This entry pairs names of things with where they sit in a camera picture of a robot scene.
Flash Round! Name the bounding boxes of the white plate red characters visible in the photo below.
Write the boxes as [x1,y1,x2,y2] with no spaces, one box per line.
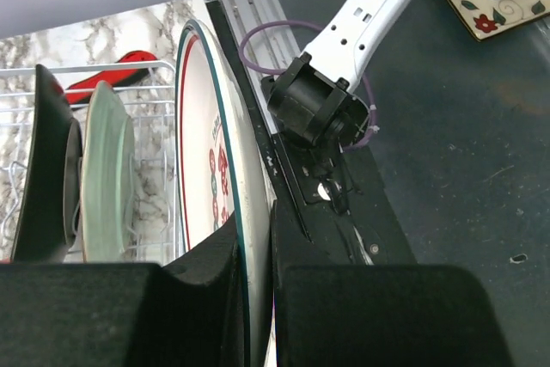
[175,19,272,366]

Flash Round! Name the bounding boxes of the red black utensil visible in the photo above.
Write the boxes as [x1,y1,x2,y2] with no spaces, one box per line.
[65,50,156,105]

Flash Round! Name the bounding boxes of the clear dish rack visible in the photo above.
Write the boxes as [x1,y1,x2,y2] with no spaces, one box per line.
[1,61,180,263]

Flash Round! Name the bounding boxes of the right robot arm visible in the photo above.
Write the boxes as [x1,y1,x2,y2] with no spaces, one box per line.
[267,0,411,148]

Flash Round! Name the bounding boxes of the mint floral round plate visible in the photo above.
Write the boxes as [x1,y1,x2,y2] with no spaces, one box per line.
[80,81,136,262]

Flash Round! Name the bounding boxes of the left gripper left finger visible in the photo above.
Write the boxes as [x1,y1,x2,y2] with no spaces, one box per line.
[1,218,248,366]

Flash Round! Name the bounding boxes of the teal square plate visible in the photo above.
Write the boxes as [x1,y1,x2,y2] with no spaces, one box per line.
[10,64,83,263]

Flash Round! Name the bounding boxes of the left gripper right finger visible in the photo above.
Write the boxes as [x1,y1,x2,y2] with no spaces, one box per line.
[270,203,513,366]

